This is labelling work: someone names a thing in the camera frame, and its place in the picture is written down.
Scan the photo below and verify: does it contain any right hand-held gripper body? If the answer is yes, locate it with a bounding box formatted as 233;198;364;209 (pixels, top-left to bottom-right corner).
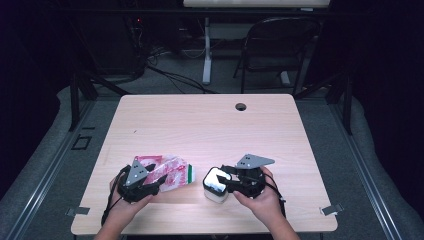
235;153;276;199

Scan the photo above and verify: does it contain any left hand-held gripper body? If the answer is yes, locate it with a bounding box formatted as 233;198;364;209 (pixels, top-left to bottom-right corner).
115;157;161;204

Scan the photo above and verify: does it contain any pink printed clear plastic bag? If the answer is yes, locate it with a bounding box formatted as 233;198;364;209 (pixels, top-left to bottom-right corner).
133;153;197;193

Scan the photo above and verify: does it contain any person's right hand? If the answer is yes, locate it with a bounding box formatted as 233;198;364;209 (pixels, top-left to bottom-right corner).
232;166;284;225

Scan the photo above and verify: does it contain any person's left hand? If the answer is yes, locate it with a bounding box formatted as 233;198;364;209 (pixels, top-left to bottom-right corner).
109;175;154;222

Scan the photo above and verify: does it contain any white desk leg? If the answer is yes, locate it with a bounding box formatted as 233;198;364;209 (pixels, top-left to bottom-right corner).
202;16;213;85

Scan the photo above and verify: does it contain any dark equipment with red light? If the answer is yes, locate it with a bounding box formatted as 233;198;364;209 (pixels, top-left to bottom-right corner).
93;13;148;78

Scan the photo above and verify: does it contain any black folding chair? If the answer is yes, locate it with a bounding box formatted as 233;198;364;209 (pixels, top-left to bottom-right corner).
233;16;321;96

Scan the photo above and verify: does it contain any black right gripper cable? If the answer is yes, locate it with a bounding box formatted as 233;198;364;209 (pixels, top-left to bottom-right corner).
264;173;288;218

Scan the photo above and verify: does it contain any metal table bracket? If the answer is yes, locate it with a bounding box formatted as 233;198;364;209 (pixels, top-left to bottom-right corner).
319;203;344;216
65;206;91;217

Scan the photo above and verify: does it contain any black floor cable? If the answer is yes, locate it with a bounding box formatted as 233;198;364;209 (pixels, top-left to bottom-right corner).
146;63;218;95

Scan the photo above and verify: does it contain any metal floor rail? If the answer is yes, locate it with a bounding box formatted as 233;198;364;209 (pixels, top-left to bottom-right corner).
6;99;96;240
329;99;404;240

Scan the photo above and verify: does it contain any black stand frame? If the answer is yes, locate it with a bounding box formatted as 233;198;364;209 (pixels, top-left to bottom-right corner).
293;71;354;136
68;71;131;133

